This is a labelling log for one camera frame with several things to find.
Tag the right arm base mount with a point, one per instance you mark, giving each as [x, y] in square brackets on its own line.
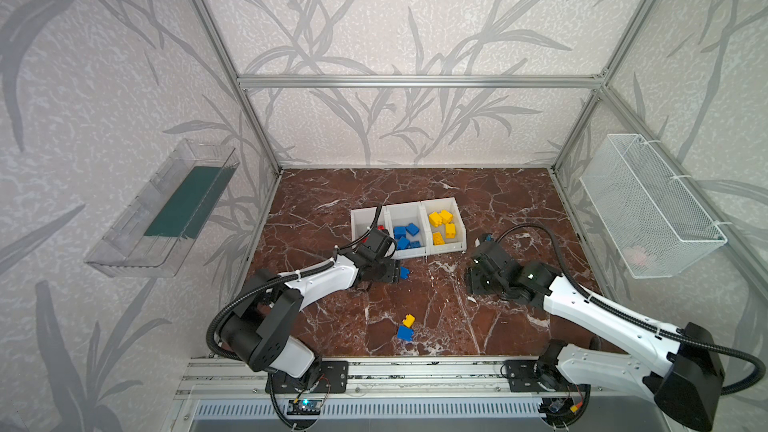
[535, 376]

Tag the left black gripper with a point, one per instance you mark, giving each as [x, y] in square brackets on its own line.
[387, 272]

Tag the left white sorting bin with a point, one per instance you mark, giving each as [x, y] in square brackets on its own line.
[361, 219]

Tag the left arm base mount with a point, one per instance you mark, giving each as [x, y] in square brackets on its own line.
[325, 376]

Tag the white sorting bin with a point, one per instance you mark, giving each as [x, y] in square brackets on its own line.
[401, 215]
[456, 245]
[361, 219]

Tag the large yellow lego brick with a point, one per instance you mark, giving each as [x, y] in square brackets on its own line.
[435, 219]

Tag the aluminium front rail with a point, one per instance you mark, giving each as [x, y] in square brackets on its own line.
[369, 377]

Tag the green circuit board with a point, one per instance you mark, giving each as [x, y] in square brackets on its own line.
[304, 407]

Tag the right white sorting bin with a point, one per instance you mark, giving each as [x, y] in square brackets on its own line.
[456, 245]

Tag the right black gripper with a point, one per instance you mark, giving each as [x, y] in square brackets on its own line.
[480, 279]

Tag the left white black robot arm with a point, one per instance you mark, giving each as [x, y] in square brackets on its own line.
[256, 327]

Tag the clear plastic wall tray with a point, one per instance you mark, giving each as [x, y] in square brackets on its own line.
[153, 236]

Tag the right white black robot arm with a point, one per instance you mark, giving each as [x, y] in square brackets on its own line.
[681, 370]

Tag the white wire mesh basket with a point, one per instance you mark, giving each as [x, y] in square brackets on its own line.
[657, 225]

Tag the middle white sorting bin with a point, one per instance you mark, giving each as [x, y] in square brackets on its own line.
[401, 215]

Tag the small yellow lego brick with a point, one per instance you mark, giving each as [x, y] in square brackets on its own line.
[408, 321]

